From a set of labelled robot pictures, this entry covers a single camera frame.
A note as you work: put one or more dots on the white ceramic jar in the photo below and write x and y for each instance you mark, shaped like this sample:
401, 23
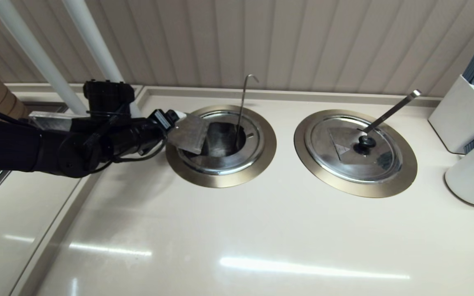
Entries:
473, 176

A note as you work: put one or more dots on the stainless hinged lid flap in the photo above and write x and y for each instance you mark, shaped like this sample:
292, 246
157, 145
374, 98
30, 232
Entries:
188, 133

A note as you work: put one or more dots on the black lid knob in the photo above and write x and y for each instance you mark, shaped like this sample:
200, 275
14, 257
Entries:
365, 144

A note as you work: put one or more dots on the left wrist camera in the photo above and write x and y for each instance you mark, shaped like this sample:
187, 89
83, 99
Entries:
107, 96

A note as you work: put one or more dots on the left recessed steel pot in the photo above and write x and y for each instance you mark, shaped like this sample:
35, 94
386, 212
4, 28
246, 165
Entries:
220, 181

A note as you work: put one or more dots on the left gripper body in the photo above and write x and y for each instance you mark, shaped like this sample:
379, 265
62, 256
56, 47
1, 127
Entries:
150, 129

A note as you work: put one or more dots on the white pipe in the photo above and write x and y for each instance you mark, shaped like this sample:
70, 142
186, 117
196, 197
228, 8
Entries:
35, 51
93, 41

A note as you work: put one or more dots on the stainless well lid with opening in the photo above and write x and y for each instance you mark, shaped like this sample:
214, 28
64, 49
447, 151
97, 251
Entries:
231, 158

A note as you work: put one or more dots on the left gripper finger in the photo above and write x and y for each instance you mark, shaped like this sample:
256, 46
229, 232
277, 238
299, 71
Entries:
180, 115

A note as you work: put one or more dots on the round stainless well lid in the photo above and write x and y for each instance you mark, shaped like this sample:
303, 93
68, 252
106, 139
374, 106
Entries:
344, 164

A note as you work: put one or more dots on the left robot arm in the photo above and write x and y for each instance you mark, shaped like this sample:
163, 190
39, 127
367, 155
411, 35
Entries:
6, 144

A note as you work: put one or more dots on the white square holder box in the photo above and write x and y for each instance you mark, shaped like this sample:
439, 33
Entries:
453, 117

